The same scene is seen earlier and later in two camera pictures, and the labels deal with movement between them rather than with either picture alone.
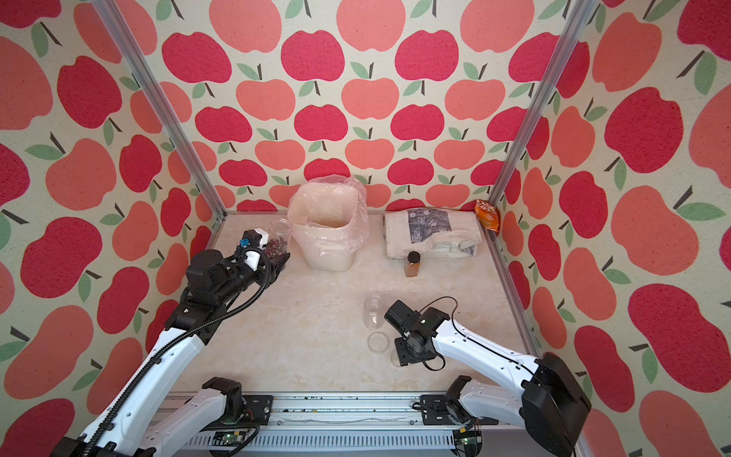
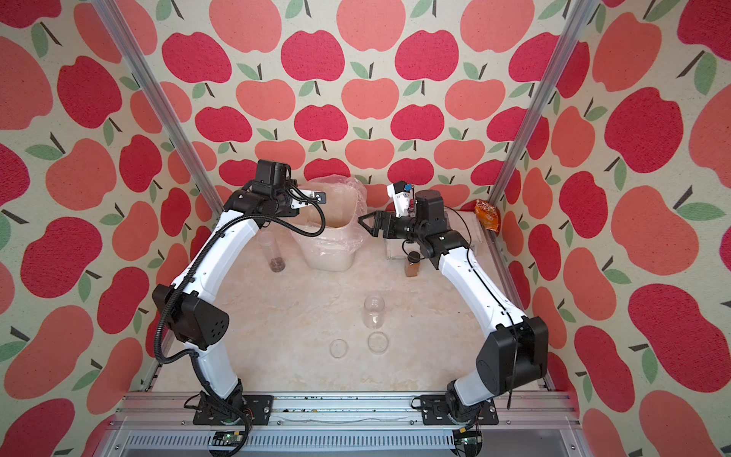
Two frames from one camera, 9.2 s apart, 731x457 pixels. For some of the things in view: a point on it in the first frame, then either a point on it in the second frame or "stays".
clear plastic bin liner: [329, 214] stays
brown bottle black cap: [413, 265] stays
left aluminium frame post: [160, 107] stays
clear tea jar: [373, 310] stays
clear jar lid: [394, 358] to [339, 348]
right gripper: [403, 355] to [382, 217]
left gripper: [266, 276] to [290, 212]
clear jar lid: [378, 342] stays
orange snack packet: [488, 215] stays
